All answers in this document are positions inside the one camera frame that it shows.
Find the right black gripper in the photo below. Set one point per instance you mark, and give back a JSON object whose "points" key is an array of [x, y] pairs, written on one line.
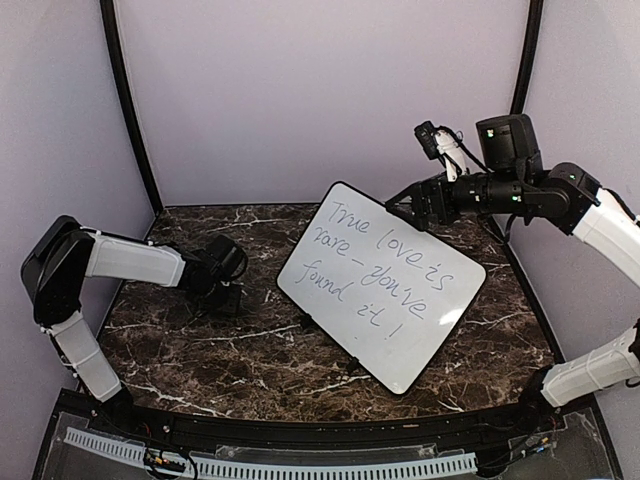
{"points": [[434, 188]]}

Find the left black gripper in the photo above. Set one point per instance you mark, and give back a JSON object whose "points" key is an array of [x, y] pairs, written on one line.
{"points": [[231, 305]]}

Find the white whiteboard black frame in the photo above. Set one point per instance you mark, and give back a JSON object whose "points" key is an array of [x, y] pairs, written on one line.
{"points": [[386, 293]]}

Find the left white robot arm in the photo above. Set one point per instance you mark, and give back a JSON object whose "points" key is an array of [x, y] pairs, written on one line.
{"points": [[54, 273]]}

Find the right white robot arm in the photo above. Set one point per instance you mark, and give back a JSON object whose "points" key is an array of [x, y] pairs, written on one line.
{"points": [[513, 181]]}

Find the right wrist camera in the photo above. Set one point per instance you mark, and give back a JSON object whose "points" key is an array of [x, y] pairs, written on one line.
{"points": [[440, 144]]}

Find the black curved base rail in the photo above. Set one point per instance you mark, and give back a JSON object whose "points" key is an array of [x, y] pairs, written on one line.
{"points": [[489, 432]]}

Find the right black frame post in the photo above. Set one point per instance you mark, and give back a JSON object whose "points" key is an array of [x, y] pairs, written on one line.
{"points": [[526, 64]]}

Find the black frame post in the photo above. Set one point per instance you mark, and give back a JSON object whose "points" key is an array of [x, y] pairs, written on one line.
{"points": [[117, 61], [526, 64]]}

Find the grey slotted cable duct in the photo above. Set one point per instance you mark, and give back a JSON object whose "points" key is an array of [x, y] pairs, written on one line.
{"points": [[243, 463]]}

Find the left black frame post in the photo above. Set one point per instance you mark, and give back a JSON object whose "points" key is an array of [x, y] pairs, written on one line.
{"points": [[117, 61]]}

